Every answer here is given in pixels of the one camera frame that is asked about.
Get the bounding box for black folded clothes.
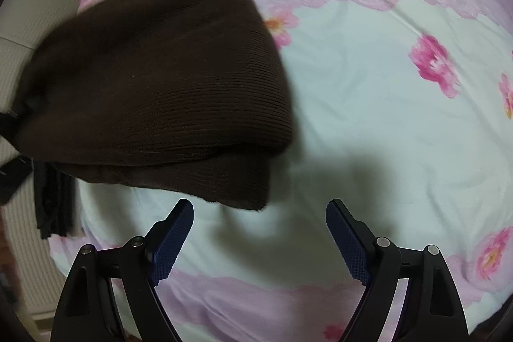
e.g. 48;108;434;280
33;161;83;241

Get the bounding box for pink floral duvet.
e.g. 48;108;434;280
50;0;513;342

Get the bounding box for dark brown pants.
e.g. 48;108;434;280
12;0;298;211

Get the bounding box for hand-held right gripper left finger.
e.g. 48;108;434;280
50;198;195;342

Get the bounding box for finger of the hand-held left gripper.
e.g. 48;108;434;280
0;110;20;139
0;156;35;207

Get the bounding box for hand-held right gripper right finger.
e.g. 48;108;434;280
325;199;469;342

